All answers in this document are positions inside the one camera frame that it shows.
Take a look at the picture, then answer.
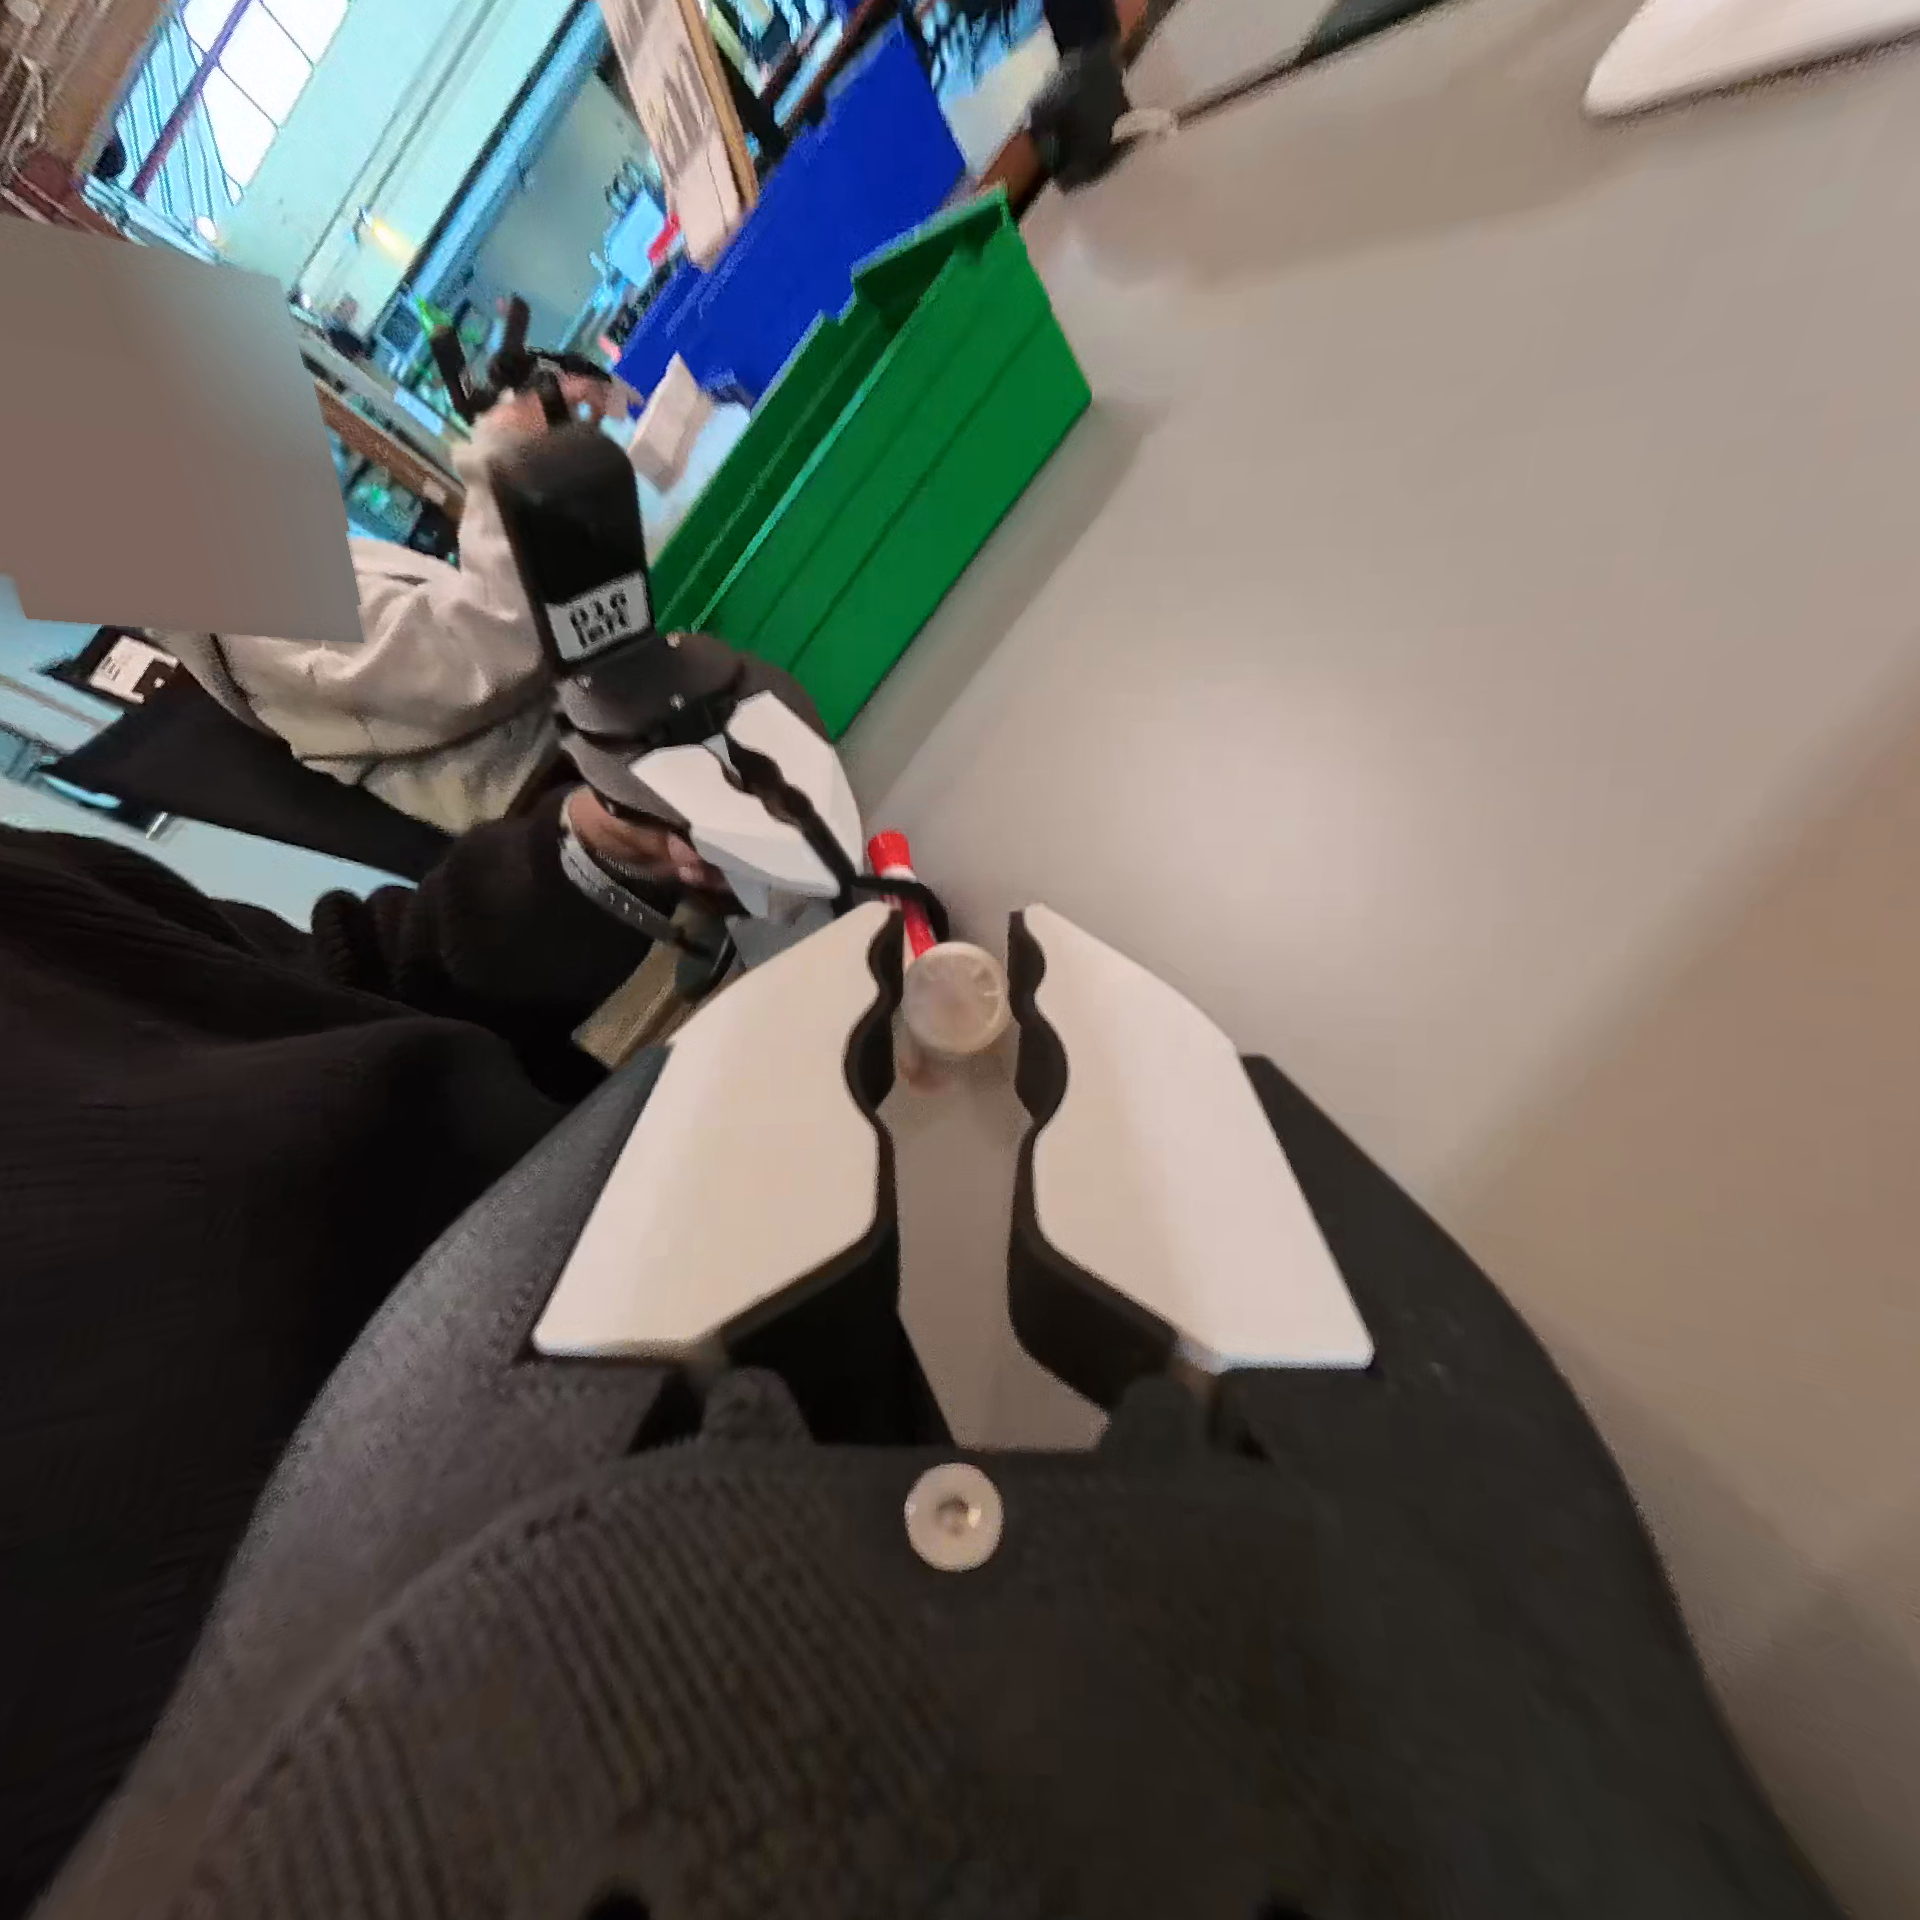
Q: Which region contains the red dry erase marker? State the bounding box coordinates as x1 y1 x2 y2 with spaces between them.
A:
865 831 1017 1091

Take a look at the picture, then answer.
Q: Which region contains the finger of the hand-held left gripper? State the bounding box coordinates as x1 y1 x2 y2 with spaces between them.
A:
625 738 846 905
720 692 872 880

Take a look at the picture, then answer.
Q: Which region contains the silver wristwatch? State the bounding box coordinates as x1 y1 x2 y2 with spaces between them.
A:
557 825 676 933

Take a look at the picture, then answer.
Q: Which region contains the grey desk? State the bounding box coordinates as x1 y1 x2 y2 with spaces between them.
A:
840 0 1920 1803

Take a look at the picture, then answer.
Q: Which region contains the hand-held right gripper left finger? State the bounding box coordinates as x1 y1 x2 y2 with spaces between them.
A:
531 901 900 1374

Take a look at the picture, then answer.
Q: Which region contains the large blue plastic bin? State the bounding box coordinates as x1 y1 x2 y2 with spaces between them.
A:
611 18 969 409

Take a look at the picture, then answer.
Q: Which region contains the white document stand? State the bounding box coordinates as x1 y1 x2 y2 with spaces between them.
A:
1580 0 1920 118

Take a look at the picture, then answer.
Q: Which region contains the green plastic bin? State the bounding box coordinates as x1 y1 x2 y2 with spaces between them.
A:
648 187 1093 743

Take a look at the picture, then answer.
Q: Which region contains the brown board document stand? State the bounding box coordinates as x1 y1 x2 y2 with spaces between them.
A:
600 0 762 269

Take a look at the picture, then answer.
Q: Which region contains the small white box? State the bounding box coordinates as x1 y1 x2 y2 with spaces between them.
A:
628 354 710 460

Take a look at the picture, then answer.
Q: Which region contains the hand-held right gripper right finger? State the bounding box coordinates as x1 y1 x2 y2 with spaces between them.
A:
1008 905 1377 1377

